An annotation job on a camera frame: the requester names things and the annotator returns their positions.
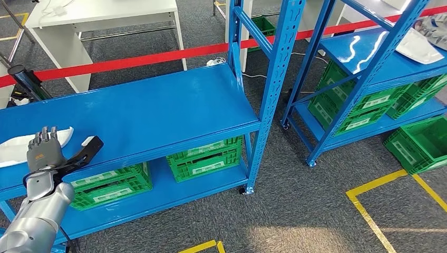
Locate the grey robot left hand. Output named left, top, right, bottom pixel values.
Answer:
left=26, top=126, right=67, bottom=172

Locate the white curved plastic part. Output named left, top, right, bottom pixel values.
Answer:
left=396, top=27, right=445, bottom=65
left=0, top=126, right=75, bottom=168

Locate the blue metal shelf rack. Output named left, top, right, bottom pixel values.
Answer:
left=0, top=0, right=306, bottom=253
left=281, top=0, right=447, bottom=168

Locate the red barrier belt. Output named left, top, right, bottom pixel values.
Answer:
left=0, top=5, right=447, bottom=89

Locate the yellow floor tape square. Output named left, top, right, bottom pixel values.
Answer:
left=0, top=13, right=30, bottom=42
left=178, top=240, right=227, bottom=253
left=345, top=169, right=447, bottom=253

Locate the white desk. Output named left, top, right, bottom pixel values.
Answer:
left=300, top=0, right=447, bottom=56
left=25, top=0, right=188, bottom=93

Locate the white table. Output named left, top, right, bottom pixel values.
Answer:
left=225, top=0, right=254, bottom=72

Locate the open green plastic crate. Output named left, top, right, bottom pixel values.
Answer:
left=383, top=115, right=447, bottom=176

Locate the grey plastic wheel hubcap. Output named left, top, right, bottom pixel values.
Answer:
left=413, top=15, right=447, bottom=51

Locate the black barrier post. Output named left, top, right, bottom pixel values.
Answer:
left=7, top=64, right=53, bottom=102

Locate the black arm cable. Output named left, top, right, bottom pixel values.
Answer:
left=21, top=167, right=77, bottom=253

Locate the steel frame bar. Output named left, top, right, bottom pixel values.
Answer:
left=0, top=0, right=36, bottom=64

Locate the white cable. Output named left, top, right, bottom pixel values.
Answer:
left=242, top=51, right=329, bottom=79

